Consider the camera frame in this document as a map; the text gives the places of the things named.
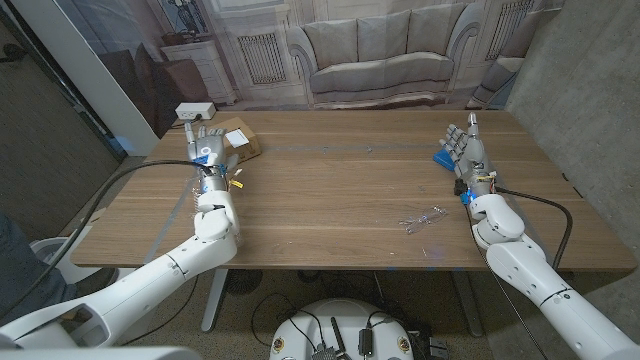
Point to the person's leg in jeans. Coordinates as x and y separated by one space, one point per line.
25 280

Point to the black power adapter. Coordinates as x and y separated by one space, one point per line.
365 341

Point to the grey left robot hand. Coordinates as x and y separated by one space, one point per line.
210 147

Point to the black antenna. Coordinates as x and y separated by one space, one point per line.
339 337

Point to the white table leg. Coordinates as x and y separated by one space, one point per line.
467 305
215 300

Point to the white power strip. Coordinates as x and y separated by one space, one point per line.
195 111

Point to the white floor stand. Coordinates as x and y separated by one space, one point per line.
45 247

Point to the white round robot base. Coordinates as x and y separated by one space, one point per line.
345 320

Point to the brown cardboard box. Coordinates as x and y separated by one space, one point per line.
247 150

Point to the clear eyeglasses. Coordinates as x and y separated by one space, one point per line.
425 218

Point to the white robot chest cover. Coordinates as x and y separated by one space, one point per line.
100 354

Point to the printed living room backdrop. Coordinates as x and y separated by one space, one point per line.
380 50

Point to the cardboard scrap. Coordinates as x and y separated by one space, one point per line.
86 220

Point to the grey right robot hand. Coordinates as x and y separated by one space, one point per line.
472 155

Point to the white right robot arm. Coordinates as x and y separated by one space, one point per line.
525 270

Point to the black round floor device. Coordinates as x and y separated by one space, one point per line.
243 281

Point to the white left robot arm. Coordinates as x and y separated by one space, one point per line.
150 285

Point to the blue sponge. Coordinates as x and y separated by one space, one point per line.
442 160

